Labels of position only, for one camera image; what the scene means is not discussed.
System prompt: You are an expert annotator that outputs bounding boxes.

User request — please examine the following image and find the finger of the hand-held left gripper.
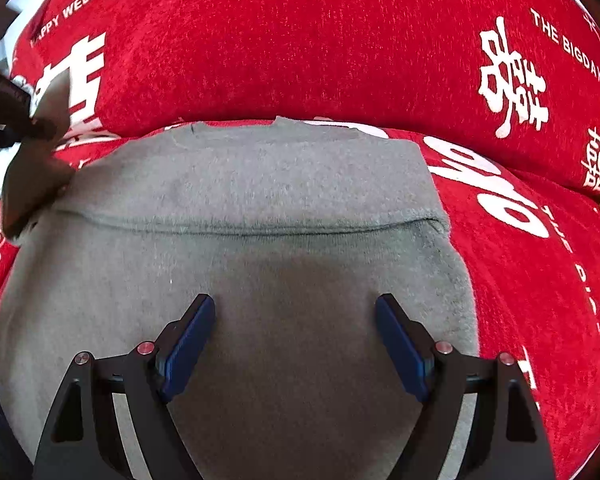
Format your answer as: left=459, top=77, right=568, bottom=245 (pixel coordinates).
left=0, top=79, right=58, bottom=142

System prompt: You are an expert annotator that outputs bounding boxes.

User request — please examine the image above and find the grey knit garment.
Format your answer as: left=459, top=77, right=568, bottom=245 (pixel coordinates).
left=0, top=77, right=481, bottom=480

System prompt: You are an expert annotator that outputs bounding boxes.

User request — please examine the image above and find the red printed blanket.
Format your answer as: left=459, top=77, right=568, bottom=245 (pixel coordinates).
left=0, top=0, right=600, bottom=480

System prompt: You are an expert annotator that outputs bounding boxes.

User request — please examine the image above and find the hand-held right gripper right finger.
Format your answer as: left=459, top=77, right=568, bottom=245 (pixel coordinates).
left=375, top=294, right=556, bottom=480

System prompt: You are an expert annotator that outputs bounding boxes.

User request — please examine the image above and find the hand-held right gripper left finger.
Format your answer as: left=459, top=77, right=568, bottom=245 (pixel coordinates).
left=32, top=294, right=216, bottom=480

